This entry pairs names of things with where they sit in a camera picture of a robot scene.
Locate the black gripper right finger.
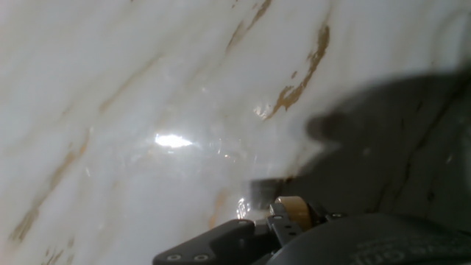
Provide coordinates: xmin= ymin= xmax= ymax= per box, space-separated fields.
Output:
xmin=307 ymin=202 xmax=347 ymax=225

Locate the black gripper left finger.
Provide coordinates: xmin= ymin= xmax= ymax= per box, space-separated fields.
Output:
xmin=152 ymin=202 xmax=303 ymax=265

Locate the teal cup yellow band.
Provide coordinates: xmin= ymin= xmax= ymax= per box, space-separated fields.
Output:
xmin=275 ymin=196 xmax=313 ymax=232

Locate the marble pattern board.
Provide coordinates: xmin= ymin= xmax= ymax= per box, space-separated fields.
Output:
xmin=0 ymin=0 xmax=471 ymax=265

